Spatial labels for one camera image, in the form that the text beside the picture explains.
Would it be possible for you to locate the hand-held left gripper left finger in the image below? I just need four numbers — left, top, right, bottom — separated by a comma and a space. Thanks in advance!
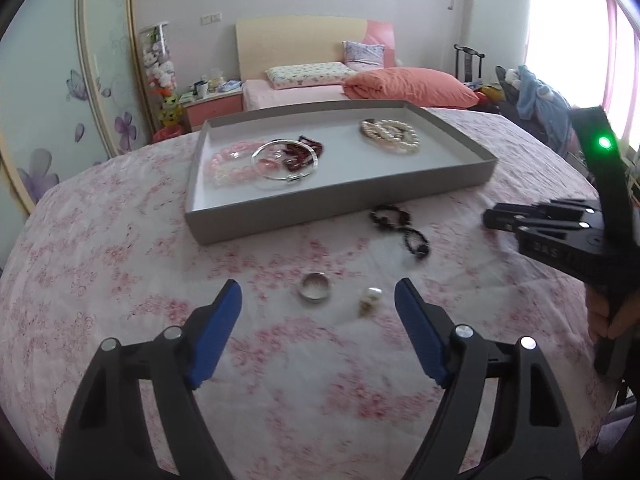
55, 279, 243, 480

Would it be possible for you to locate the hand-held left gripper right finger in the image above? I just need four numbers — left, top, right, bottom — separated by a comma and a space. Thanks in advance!
394, 277, 583, 480

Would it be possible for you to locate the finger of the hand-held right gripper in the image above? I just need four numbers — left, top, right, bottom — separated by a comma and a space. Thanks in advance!
482, 204, 596, 233
532, 199, 603, 216

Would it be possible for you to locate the pearl ring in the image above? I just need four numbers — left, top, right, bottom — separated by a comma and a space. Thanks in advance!
357, 287, 382, 317

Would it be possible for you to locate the black bead bracelet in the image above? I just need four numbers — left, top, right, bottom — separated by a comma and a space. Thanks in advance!
369, 205, 431, 261

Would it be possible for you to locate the silver ring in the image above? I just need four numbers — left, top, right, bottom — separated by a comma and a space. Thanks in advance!
299, 272, 332, 303

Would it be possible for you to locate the white pearl bracelet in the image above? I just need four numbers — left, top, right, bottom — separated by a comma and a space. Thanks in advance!
359, 118, 422, 157

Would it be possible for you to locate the grey cardboard tray box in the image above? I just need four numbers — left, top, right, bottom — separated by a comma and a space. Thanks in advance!
184, 100, 500, 247

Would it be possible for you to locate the silver bangle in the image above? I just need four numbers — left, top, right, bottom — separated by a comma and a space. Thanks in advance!
250, 140, 320, 183

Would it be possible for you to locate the large pink bead bracelet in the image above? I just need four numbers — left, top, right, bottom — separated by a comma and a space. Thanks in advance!
206, 141, 281, 190

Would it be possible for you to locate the dark red bead bracelet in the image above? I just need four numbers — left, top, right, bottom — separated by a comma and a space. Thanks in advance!
272, 135, 326, 173

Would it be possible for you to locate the person's right hand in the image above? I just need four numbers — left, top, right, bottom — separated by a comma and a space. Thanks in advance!
586, 287, 640, 343

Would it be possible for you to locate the blue plush garment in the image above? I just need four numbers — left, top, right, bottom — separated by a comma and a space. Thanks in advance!
515, 65, 573, 153

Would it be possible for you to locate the dark office chair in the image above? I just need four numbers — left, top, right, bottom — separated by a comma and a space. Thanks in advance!
495, 65, 571, 146

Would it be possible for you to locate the pink floral tablecloth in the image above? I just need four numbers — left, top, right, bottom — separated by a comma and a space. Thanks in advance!
0, 107, 618, 480

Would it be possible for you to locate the pink curtain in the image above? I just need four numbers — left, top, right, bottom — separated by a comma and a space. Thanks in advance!
525, 0, 640, 151

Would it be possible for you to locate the orange pillow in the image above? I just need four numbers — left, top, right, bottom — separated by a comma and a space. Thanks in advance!
342, 66, 480, 109

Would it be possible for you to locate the black wooden chair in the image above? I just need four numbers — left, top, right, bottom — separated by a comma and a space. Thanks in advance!
454, 44, 485, 83

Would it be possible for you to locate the purple pillow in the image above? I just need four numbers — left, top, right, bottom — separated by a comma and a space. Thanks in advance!
342, 41, 387, 68

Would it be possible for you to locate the pink and white nightstand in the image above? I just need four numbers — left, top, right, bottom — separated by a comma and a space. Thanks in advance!
179, 85, 244, 133

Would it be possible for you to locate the yellow plush toy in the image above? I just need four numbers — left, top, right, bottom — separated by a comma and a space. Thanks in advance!
157, 92, 182, 128

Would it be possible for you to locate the bed with pink sheet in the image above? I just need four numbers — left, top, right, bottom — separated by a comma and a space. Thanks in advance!
241, 77, 481, 111

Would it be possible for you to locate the white floral pillow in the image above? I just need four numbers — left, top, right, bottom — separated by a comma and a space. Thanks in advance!
264, 61, 357, 91

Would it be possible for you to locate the beige and pink headboard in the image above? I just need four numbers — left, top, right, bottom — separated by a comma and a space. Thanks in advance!
235, 16, 397, 82

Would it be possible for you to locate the clear tube of plush toys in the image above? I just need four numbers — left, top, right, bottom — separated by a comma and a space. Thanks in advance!
139, 22, 176, 101

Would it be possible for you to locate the wardrobe with purple flowers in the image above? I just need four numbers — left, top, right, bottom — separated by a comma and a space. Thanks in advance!
0, 0, 153, 206

